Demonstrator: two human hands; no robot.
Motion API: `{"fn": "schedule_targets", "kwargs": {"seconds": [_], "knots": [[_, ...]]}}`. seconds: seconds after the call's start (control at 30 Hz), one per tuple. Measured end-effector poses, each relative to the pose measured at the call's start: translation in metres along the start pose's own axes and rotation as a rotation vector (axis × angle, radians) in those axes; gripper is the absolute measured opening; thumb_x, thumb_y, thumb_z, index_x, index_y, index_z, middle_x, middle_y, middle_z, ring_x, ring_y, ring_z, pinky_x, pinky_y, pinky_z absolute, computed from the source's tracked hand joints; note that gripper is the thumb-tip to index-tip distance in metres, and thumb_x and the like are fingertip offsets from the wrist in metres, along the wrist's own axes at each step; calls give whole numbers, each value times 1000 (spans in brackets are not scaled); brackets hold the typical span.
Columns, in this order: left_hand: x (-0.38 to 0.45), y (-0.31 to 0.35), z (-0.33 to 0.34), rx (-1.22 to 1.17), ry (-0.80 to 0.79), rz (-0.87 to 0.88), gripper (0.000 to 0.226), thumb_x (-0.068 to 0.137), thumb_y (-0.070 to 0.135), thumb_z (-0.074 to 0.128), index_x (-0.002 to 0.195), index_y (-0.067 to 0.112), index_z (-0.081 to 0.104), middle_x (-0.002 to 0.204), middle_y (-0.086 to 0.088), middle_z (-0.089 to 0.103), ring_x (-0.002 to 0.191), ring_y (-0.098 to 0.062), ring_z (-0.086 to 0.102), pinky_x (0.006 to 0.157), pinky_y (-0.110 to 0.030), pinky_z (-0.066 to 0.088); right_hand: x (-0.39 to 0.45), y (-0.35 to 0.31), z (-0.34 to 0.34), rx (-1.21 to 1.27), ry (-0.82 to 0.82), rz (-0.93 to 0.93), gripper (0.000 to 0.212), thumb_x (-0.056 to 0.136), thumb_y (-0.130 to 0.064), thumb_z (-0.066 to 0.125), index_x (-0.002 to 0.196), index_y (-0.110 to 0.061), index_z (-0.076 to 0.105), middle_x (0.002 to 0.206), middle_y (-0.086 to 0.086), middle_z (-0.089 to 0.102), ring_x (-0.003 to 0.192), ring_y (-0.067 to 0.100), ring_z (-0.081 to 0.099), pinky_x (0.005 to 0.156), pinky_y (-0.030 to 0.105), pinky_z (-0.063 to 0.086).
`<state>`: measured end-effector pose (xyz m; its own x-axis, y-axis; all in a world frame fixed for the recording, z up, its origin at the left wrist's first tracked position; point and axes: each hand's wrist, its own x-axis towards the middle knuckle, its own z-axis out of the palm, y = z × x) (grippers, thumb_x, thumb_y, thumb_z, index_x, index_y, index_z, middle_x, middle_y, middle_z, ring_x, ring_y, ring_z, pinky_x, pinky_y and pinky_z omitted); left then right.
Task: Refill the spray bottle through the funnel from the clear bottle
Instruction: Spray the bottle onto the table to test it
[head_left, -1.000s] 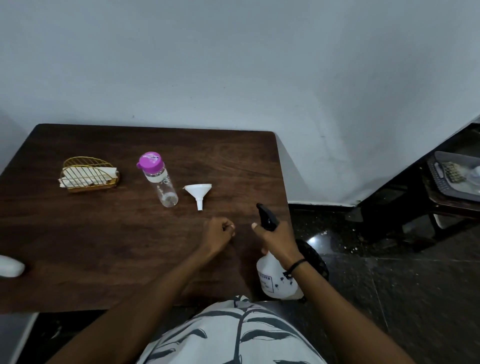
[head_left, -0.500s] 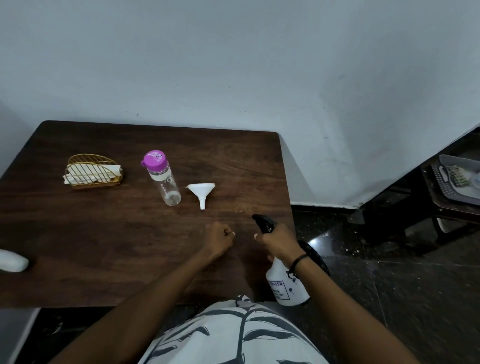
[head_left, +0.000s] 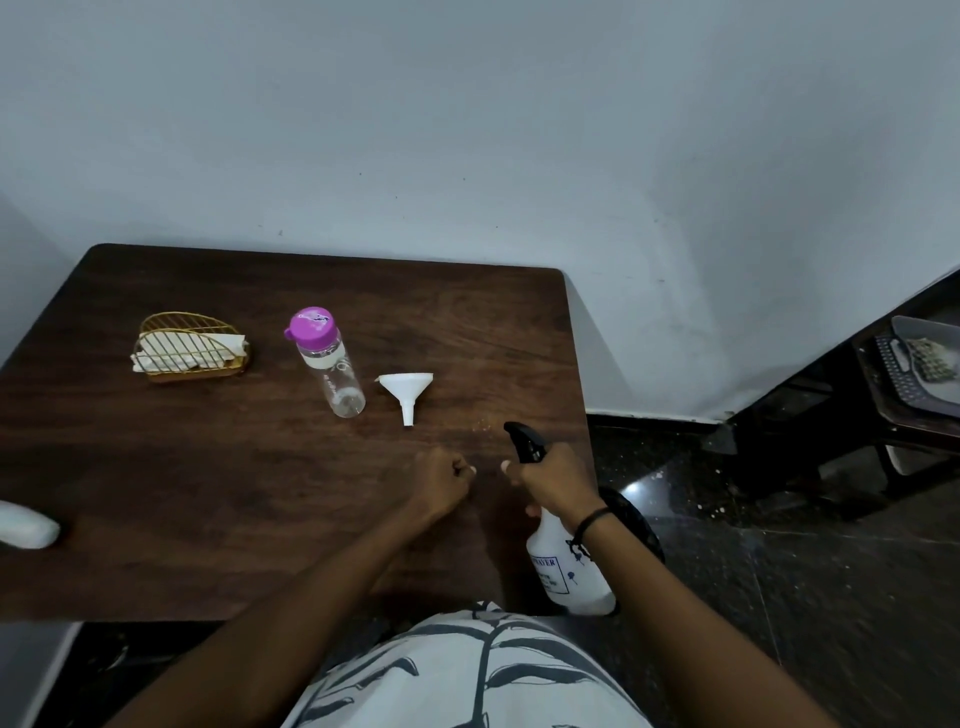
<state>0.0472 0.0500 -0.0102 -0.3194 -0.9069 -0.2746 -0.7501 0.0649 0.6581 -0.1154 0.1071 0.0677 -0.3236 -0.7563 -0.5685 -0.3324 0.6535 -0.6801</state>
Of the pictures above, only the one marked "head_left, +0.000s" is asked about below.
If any person's left hand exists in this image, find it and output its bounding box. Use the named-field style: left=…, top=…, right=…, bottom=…
left=407, top=446, right=478, bottom=524

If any person's right hand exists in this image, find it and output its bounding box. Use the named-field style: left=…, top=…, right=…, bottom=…
left=500, top=441, right=606, bottom=531

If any black spray nozzle with tube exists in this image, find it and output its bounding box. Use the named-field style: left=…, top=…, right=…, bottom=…
left=503, top=421, right=551, bottom=466

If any white spray bottle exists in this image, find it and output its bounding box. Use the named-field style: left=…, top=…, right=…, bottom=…
left=524, top=509, right=619, bottom=618

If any white plastic funnel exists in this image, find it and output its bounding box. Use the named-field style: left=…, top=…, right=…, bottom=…
left=377, top=372, right=436, bottom=429

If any clear bottle with purple lid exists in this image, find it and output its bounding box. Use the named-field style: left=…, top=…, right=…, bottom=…
left=298, top=338, right=368, bottom=421

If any purple bottle cap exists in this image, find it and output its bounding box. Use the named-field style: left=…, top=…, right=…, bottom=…
left=283, top=306, right=341, bottom=355

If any person's right forearm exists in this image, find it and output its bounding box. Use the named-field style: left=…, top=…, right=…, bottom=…
left=577, top=509, right=841, bottom=728

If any person's left forearm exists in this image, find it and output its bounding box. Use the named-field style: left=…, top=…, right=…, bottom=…
left=108, top=506, right=444, bottom=728

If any black wristband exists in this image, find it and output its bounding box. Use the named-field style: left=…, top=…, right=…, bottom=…
left=566, top=506, right=616, bottom=561

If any white grey patterned clothing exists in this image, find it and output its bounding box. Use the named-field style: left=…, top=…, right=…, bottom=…
left=281, top=602, right=654, bottom=728

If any dark wooden table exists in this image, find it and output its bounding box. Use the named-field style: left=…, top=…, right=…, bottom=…
left=0, top=242, right=601, bottom=623

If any dark side table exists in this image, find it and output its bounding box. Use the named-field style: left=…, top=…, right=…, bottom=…
left=719, top=322, right=960, bottom=511

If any grey plastic tray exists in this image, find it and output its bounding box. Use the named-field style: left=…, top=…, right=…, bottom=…
left=873, top=315, right=960, bottom=420

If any patterned cloth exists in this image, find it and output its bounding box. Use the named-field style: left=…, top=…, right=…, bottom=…
left=905, top=337, right=959, bottom=383

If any white handheld controller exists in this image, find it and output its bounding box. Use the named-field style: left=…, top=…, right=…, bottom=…
left=0, top=500, right=62, bottom=551

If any gold wire napkin holder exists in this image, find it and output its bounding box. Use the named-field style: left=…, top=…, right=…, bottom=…
left=133, top=311, right=251, bottom=385

